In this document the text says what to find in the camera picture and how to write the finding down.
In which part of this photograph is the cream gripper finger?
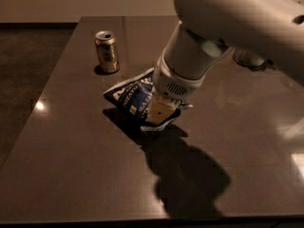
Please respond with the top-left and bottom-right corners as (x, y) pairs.
(146, 94), (177, 125)

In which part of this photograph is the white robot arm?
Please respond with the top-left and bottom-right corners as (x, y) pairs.
(146, 0), (304, 124)

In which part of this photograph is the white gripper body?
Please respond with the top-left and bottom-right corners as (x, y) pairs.
(153, 54), (204, 101)

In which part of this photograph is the gold soda can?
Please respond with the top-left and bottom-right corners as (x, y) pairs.
(95, 30), (120, 74)

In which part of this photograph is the blue kettle chip bag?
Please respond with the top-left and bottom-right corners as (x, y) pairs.
(104, 68), (192, 132)

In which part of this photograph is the metal cylindrical container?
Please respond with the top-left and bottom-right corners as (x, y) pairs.
(233, 47), (265, 67)

